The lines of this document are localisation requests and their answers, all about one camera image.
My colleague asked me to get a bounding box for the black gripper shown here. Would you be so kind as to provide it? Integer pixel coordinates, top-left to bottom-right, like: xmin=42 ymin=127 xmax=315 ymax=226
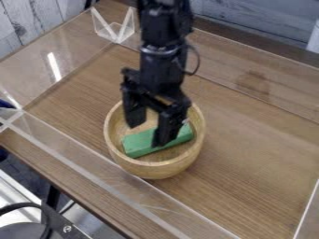
xmin=121 ymin=46 xmax=191 ymax=148

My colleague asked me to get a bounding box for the green rectangular block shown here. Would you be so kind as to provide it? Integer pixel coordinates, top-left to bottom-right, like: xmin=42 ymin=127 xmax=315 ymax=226
xmin=121 ymin=123 xmax=195 ymax=159

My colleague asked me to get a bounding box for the brown wooden bowl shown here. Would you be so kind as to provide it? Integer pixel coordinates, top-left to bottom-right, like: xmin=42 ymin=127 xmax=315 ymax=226
xmin=103 ymin=102 xmax=205 ymax=179

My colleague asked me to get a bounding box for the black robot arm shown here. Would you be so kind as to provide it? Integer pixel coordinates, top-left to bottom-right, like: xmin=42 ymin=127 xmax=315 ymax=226
xmin=121 ymin=0 xmax=193 ymax=147

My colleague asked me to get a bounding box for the blue object at edge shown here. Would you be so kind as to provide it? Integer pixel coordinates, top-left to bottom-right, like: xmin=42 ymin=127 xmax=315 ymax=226
xmin=0 ymin=99 xmax=16 ymax=109

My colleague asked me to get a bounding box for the black table leg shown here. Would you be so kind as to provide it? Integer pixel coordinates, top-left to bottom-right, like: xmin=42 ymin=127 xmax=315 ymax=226
xmin=46 ymin=186 xmax=61 ymax=210

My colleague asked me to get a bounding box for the clear acrylic corner bracket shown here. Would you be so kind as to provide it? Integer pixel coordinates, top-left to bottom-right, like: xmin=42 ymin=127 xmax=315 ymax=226
xmin=91 ymin=7 xmax=136 ymax=44

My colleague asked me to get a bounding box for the clear acrylic left wall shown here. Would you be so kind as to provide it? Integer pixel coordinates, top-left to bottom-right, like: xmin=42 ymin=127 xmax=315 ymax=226
xmin=0 ymin=7 xmax=112 ymax=109

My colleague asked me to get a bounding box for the clear acrylic wall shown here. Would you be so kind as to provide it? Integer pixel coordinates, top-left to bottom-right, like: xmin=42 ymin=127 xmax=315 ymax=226
xmin=0 ymin=108 xmax=239 ymax=239
xmin=117 ymin=6 xmax=319 ymax=125
xmin=0 ymin=7 xmax=112 ymax=109

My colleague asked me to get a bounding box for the clear acrylic back wall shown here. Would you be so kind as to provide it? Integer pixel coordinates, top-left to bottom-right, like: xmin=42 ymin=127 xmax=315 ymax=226
xmin=117 ymin=6 xmax=319 ymax=125

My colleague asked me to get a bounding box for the clear acrylic front wall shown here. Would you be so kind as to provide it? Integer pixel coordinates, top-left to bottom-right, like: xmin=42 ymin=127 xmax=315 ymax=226
xmin=0 ymin=108 xmax=239 ymax=239

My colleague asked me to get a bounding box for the metal bracket with screw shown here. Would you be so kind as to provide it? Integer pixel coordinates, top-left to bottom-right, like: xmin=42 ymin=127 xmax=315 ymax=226
xmin=41 ymin=204 xmax=92 ymax=239

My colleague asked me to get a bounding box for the black cable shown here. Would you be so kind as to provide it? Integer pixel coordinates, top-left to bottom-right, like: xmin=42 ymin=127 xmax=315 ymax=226
xmin=0 ymin=202 xmax=54 ymax=239

